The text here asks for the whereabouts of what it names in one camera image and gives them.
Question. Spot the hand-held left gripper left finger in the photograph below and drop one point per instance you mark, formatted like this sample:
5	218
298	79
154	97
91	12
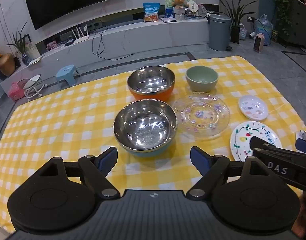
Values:
109	158

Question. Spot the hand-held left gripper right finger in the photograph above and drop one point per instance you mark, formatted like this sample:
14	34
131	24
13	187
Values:
198	158

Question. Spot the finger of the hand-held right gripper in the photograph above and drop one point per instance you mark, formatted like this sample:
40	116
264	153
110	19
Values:
263	145
304	147

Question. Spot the large white fruit plate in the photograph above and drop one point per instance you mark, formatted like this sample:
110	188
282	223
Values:
243	140

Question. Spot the small white printed plate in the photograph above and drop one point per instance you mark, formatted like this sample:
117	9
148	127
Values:
253	107

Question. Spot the clear glass flower plate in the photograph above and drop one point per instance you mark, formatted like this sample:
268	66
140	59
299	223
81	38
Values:
200	116

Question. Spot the blue steel bowl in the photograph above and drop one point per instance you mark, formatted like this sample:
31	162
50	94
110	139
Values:
145	127

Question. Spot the green ceramic bowl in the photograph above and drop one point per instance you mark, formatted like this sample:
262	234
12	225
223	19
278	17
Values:
201	77

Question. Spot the orange steel bowl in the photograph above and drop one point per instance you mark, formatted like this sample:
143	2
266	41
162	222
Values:
150	80

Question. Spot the yellow checked tablecloth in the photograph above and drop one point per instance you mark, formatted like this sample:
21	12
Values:
67	120

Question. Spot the blue plastic stool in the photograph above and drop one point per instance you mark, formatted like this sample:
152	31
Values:
66	71

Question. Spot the pink heater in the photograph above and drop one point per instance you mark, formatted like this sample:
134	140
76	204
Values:
258	42

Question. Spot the white rolling stool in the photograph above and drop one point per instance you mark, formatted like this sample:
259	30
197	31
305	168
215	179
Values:
32	80

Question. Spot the striped basket bag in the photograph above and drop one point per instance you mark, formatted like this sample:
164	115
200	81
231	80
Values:
243	33

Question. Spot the tall plant in black pot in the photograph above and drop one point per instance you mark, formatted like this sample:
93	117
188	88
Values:
235	33

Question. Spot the pink basket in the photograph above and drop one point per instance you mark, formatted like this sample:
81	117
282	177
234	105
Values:
15	91

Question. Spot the blue water bottle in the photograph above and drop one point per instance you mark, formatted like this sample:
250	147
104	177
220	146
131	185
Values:
264	26

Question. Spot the grey trash can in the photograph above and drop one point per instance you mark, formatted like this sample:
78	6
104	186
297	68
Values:
219	32

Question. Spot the white router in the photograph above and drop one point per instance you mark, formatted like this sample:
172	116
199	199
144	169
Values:
80	40

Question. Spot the dark cabinet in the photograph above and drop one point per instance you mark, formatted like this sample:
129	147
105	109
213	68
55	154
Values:
300	22

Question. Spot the pink photo card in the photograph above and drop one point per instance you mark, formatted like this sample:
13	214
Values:
52	45

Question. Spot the plant in blue vase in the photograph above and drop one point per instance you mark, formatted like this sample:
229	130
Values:
26	58

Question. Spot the brown round vase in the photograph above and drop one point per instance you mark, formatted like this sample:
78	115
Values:
6	65

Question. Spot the white book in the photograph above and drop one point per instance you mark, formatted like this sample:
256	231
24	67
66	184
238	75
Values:
168	19

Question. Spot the climbing green plant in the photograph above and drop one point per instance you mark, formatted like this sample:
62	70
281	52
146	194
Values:
280	2

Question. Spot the blue snack bag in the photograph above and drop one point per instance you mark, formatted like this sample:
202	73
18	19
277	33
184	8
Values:
151	12

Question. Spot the white hand fan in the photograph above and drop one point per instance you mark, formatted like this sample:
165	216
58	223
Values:
192	6

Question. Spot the teddy bear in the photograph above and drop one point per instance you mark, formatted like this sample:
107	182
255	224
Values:
179	2

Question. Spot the green picture board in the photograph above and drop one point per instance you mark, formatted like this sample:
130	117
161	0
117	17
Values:
168	2

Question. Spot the black television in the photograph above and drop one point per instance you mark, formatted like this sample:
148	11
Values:
72	0

